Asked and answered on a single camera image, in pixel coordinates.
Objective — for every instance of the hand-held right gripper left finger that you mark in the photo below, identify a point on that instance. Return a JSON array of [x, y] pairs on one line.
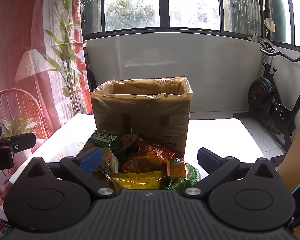
[[90, 160]]

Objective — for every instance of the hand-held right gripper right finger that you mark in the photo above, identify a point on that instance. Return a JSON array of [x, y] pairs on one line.
[[208, 160]]

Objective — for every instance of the brown bread snack packet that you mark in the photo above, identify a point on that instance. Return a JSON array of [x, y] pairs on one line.
[[108, 161]]

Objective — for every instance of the green and orange snack packet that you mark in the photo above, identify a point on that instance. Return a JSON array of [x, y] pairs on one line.
[[182, 172]]

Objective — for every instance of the yellow snack packet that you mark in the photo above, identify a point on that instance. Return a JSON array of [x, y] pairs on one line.
[[140, 180]]

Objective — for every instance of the red snack packet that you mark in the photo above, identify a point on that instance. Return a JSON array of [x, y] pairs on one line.
[[147, 155]]

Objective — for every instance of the brown cardboard box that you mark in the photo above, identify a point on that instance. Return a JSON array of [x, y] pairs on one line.
[[142, 120]]

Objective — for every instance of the red printed curtain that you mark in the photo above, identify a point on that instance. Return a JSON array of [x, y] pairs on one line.
[[27, 67]]

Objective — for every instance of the black object behind curtain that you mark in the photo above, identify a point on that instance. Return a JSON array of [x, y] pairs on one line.
[[91, 77]]

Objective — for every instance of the tan wooden board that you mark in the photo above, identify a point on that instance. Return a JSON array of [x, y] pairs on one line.
[[295, 155]]

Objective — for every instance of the black exercise bike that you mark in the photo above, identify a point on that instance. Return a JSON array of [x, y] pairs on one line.
[[270, 97]]

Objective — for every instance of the black window frame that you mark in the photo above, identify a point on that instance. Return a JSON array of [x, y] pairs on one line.
[[162, 28]]

